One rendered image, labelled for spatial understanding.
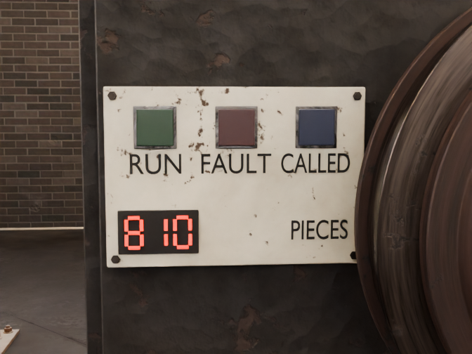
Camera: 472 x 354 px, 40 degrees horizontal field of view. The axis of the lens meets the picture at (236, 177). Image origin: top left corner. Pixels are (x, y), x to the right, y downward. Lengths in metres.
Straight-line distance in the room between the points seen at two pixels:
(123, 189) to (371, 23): 0.30
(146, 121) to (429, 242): 0.29
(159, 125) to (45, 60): 6.14
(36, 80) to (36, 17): 0.61
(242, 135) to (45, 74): 6.16
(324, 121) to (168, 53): 0.17
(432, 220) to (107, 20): 0.36
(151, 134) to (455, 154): 0.28
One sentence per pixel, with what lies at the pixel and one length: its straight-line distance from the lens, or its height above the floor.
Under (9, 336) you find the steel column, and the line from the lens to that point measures 3.70.
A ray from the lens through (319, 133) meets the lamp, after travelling 0.65.
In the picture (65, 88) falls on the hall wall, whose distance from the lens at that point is 6.72.
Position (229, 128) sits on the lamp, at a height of 1.20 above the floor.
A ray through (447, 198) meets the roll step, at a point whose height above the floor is 1.15.
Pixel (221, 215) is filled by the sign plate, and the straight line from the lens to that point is 0.65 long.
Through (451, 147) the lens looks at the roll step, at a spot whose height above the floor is 1.19.
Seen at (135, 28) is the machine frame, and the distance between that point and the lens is 0.67.
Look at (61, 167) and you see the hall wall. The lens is 6.76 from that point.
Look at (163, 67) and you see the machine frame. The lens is 0.66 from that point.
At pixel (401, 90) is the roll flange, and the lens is 0.61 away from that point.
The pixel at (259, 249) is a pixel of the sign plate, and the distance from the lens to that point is 0.66.
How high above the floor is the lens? 1.22
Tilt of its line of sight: 6 degrees down
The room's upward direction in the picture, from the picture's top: straight up
